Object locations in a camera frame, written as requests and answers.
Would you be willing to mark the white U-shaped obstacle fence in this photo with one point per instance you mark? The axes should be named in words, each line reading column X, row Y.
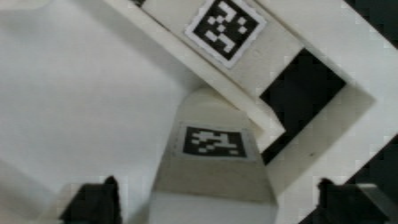
column 356, row 123

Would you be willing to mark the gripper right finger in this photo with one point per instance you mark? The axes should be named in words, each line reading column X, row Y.
column 352, row 204

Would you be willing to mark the white table leg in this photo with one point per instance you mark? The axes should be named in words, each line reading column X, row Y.
column 212, row 188
column 237, row 36

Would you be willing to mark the white square table top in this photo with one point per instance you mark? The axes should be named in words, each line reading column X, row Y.
column 91, row 88

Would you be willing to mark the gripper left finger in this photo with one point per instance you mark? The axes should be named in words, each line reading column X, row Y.
column 93, row 208

